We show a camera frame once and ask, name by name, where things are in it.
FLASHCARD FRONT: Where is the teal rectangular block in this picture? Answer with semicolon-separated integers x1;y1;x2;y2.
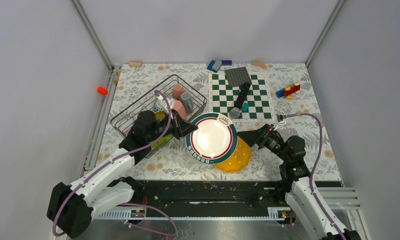
241;102;249;113

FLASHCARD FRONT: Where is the pink ceramic mug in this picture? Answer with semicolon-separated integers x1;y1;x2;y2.
172;100;187;120

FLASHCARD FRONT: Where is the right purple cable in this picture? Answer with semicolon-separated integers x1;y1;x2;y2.
279;112;348;240

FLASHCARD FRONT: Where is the white blue patterned bowl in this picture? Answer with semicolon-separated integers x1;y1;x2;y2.
153;99;164;113

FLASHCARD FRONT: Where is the blue grey toy brick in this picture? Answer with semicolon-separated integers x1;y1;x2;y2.
207;60;222;73

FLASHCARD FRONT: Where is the purple toy brick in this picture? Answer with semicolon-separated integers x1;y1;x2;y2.
221;60;233;66

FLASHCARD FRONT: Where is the woven bamboo tray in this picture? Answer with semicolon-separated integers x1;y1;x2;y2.
154;111;167;122

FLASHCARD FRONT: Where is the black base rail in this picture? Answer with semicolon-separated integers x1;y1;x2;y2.
97;178;343;220

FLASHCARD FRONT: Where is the salmon ceramic mug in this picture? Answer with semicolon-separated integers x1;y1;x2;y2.
172;83;186;101

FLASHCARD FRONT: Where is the green white chessboard mat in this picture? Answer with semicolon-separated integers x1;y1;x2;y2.
208;71;275;123

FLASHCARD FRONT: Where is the white plate green red rim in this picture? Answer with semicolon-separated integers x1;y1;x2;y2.
185;112;238;165

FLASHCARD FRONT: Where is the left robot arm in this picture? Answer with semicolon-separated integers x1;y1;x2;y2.
46;110;198;238

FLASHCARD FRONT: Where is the black wire dish rack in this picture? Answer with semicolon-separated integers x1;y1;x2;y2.
110;74;208;159

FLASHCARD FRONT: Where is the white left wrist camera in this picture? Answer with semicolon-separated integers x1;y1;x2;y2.
156;95;175;114

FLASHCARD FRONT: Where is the grey dotted mug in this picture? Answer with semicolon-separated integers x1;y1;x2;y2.
180;92;194;114

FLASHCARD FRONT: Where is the tan wooden block left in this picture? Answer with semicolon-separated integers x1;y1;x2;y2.
128;61;143;68

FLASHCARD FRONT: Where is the tan block at edge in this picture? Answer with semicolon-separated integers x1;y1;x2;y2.
113;70;121;85

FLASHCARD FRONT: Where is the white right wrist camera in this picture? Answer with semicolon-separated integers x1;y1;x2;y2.
274;114;287;129

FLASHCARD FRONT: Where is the lime green plate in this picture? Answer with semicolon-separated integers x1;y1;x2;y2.
151;134;173;148

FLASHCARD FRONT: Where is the colourful toy brick vehicle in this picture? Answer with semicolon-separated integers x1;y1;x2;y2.
275;81;301;99

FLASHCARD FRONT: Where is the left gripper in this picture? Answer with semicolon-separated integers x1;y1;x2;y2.
147;109;199;143

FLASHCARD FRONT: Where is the purple cable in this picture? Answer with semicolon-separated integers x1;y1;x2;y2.
279;112;348;240
51;90;179;238

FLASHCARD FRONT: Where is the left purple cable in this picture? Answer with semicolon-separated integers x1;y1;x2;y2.
51;90;179;238

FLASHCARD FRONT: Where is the grey studded building plate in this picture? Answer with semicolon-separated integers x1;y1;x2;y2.
224;67;252;88

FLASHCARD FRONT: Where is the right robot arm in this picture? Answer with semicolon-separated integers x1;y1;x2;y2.
237;124;361;240

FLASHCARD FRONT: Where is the orange dotted scalloped plate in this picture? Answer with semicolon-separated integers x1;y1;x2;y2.
214;136;252;173

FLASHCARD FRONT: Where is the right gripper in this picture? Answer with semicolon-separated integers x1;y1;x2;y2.
236;123;290;163

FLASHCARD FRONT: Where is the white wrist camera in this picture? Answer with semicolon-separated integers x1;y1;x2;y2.
156;95;175;114
274;114;287;129

